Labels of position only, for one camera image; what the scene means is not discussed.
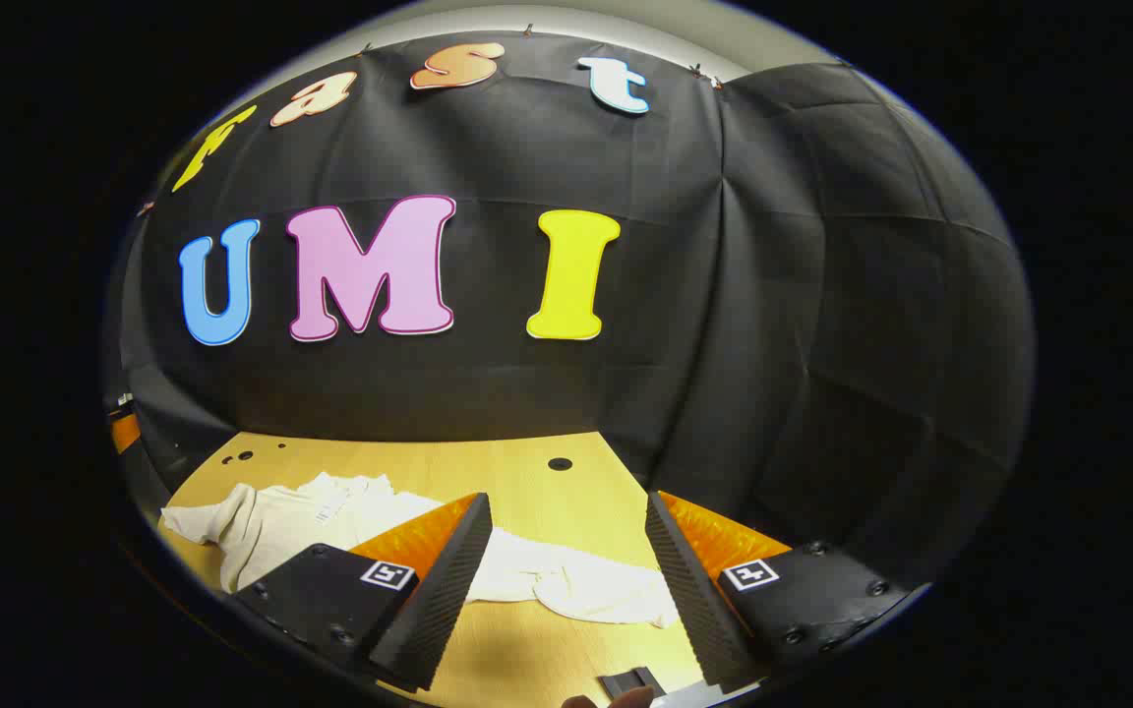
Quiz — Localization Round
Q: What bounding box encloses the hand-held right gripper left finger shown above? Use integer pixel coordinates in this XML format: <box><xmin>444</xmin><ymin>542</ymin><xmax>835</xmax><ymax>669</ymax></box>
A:
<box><xmin>232</xmin><ymin>492</ymin><xmax>494</xmax><ymax>692</ymax></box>

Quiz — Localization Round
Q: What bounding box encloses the black backdrop cloth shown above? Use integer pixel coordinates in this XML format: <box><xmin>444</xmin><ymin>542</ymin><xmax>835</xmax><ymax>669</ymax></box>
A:
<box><xmin>104</xmin><ymin>29</ymin><xmax>1035</xmax><ymax>591</ymax></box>

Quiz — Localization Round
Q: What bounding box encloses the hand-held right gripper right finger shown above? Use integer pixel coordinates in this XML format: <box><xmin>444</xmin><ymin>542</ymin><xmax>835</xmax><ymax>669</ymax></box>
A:
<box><xmin>645</xmin><ymin>490</ymin><xmax>931</xmax><ymax>689</ymax></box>

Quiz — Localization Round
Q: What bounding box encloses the black table edge bracket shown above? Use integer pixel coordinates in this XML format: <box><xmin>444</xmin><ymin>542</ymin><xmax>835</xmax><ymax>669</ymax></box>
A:
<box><xmin>598</xmin><ymin>667</ymin><xmax>668</xmax><ymax>701</ymax></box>

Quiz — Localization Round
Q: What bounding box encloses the cream white sweatshirt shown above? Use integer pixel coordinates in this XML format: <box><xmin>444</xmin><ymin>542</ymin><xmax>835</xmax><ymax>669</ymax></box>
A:
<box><xmin>160</xmin><ymin>472</ymin><xmax>681</xmax><ymax>630</ymax></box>

